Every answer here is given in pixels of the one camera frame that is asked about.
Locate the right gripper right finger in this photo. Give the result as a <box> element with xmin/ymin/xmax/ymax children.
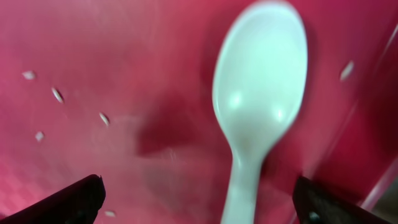
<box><xmin>292</xmin><ymin>176</ymin><xmax>389</xmax><ymax>224</ymax></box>

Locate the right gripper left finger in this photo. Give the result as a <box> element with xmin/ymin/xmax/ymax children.
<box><xmin>1</xmin><ymin>174</ymin><xmax>106</xmax><ymax>224</ymax></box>

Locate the red serving tray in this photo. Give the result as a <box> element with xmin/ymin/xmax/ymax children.
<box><xmin>1</xmin><ymin>0</ymin><xmax>397</xmax><ymax>223</ymax></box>

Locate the white plastic spoon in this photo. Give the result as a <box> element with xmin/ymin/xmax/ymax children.
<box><xmin>212</xmin><ymin>1</ymin><xmax>308</xmax><ymax>223</ymax></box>

